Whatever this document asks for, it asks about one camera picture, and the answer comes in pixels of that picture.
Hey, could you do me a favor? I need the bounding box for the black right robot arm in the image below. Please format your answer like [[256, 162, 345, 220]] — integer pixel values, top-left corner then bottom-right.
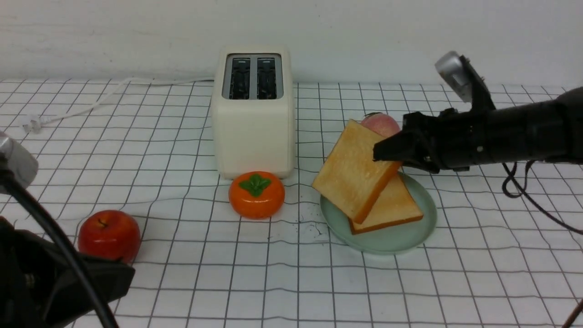
[[373, 87, 583, 174]]

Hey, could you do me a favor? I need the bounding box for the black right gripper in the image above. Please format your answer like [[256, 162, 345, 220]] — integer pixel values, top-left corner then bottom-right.
[[373, 108, 460, 174]]

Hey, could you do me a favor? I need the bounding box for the white grid tablecloth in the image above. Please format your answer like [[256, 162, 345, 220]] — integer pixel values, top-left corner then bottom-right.
[[0, 79, 582, 328]]

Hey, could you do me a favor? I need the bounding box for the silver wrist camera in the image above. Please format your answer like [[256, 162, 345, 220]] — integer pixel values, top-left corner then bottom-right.
[[0, 131, 38, 189], [435, 51, 496, 111]]

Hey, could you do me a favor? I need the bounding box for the orange persimmon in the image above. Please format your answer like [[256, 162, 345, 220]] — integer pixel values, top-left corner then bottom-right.
[[228, 171, 286, 220]]

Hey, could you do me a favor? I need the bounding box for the light green plate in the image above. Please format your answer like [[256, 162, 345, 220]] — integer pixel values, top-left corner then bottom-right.
[[319, 174, 437, 255]]

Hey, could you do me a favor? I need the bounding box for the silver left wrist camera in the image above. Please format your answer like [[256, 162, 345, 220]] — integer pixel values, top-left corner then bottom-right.
[[0, 131, 38, 189]]

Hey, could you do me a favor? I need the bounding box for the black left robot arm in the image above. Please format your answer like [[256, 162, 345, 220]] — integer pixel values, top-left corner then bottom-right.
[[0, 218, 95, 328]]

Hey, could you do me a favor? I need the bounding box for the toast slice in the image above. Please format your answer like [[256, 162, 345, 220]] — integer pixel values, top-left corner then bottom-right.
[[312, 120, 402, 224], [349, 174, 424, 235]]

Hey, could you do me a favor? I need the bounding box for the pink peach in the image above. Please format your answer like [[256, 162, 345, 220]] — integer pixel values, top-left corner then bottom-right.
[[360, 112, 401, 138]]

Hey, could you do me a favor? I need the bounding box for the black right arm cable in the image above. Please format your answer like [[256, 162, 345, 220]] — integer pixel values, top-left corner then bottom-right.
[[502, 160, 583, 328]]

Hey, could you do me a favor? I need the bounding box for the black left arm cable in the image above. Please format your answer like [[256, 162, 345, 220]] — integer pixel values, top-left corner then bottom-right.
[[0, 175, 120, 328]]

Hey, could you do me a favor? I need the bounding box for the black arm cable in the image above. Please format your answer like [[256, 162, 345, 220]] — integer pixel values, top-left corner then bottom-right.
[[502, 160, 583, 328], [0, 175, 120, 328]]

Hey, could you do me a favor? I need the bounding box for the white two-slot toaster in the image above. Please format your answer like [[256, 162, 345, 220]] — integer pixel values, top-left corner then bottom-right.
[[210, 45, 297, 180]]

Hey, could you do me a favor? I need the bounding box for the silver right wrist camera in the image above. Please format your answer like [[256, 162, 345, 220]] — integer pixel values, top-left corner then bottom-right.
[[435, 51, 496, 111]]

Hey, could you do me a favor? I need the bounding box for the white power cable with plug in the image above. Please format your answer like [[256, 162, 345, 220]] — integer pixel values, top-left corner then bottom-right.
[[22, 77, 215, 134]]

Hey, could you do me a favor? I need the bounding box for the red apple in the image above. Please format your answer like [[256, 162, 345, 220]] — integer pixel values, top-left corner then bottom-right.
[[77, 210, 141, 264]]

